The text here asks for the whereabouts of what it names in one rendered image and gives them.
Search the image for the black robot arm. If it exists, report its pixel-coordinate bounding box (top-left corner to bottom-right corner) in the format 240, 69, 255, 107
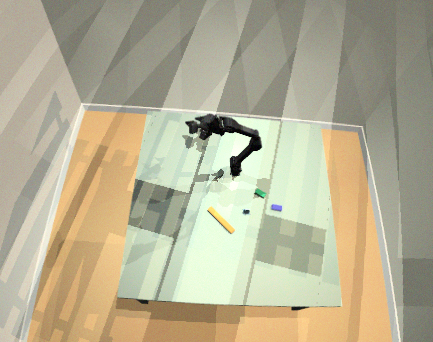
199, 113, 263, 176

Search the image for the green rectangular block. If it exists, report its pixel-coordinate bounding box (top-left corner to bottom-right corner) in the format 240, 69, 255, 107
255, 189, 267, 198

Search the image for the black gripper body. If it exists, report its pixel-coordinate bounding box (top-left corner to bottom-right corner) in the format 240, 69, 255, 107
189, 119, 210, 134

